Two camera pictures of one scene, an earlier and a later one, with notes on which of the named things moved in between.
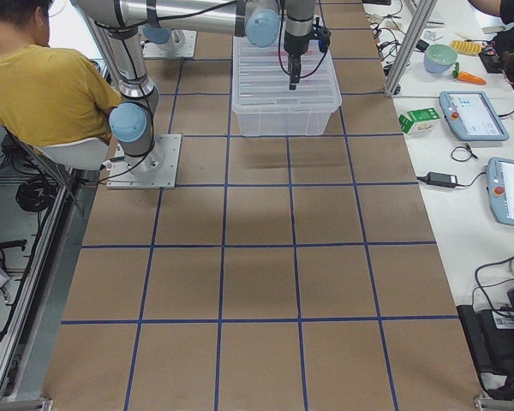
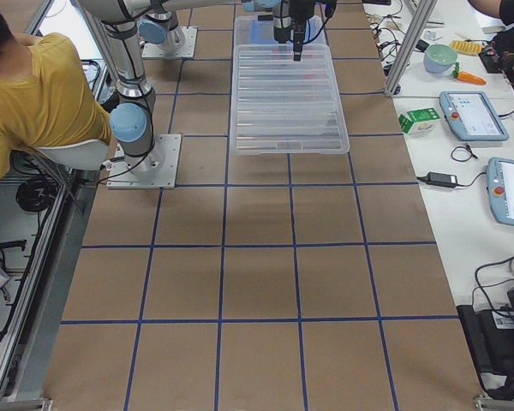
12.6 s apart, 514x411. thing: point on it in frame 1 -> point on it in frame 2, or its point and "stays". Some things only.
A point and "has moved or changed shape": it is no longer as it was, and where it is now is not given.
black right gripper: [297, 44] -> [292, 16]
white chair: [85, 155] stays
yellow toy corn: [465, 47] stays
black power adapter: [438, 179] stays
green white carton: [419, 121] stays
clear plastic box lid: [260, 79] has moved or changed shape
